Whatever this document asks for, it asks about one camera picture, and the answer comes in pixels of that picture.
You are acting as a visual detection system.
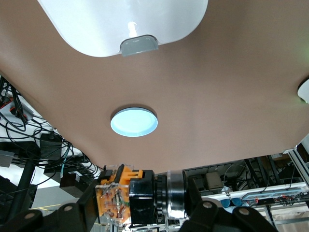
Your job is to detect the light blue round plate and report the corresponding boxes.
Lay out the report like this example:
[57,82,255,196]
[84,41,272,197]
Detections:
[110,106,159,138]

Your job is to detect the white lidded box grey latches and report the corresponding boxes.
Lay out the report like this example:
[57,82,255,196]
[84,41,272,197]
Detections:
[36,0,210,58]

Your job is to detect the aluminium frame profile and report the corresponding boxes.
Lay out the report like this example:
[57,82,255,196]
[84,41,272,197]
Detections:
[283,134,309,194]

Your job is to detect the brown table mat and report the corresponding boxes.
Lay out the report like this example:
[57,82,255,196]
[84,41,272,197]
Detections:
[0,0,309,175]

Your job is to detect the black cable bundle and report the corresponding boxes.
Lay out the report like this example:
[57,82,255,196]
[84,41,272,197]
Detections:
[0,76,103,187]

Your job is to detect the black rectangular box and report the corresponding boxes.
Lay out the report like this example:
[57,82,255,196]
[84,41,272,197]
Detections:
[59,170,96,200]

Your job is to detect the black stand post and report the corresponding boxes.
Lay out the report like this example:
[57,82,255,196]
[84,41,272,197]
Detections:
[13,159,36,211]

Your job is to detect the beige box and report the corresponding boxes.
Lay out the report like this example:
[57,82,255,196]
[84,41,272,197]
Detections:
[205,172,223,192]

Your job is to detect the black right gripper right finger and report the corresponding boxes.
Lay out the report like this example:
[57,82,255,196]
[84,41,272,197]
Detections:
[178,177,278,232]

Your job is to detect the teal cable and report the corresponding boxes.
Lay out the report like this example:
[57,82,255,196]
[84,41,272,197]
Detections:
[60,145,68,179]

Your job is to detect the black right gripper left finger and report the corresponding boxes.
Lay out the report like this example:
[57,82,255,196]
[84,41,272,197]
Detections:
[0,185,99,232]

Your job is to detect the blue safety goggles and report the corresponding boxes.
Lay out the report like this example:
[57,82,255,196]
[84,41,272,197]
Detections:
[221,197,242,209]

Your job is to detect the black power adapter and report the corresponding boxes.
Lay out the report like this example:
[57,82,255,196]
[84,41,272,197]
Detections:
[40,131,64,161]

